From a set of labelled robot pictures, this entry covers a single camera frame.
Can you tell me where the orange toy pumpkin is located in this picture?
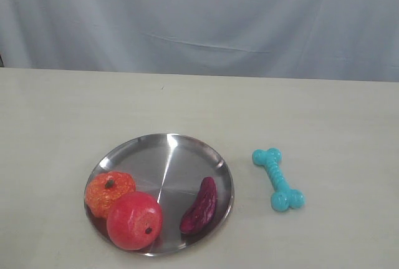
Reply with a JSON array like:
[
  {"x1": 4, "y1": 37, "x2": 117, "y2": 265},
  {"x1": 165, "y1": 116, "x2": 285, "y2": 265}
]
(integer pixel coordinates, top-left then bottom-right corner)
[{"x1": 85, "y1": 171, "x2": 136, "y2": 219}]

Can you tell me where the red toy apple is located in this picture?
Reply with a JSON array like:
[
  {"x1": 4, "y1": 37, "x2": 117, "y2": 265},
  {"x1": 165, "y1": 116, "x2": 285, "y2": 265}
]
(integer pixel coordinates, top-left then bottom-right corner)
[{"x1": 107, "y1": 191, "x2": 163, "y2": 250}]

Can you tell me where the white backdrop cloth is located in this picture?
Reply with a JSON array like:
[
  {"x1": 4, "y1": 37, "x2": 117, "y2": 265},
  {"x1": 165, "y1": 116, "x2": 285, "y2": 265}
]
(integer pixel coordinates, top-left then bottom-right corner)
[{"x1": 1, "y1": 0, "x2": 398, "y2": 82}]

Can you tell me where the round stainless steel plate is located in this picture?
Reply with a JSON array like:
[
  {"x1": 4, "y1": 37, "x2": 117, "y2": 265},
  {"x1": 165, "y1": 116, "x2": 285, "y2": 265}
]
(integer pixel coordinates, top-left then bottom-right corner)
[{"x1": 88, "y1": 133, "x2": 234, "y2": 257}]

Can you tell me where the purple toy pickle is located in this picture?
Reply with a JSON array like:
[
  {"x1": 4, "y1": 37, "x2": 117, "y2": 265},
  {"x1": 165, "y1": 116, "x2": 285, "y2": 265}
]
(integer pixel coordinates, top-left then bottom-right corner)
[{"x1": 180, "y1": 177, "x2": 217, "y2": 235}]

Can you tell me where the teal toy bone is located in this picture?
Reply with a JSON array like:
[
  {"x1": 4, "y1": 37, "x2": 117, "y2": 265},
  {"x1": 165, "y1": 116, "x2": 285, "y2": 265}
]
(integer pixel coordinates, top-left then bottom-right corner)
[{"x1": 252, "y1": 147, "x2": 305, "y2": 212}]

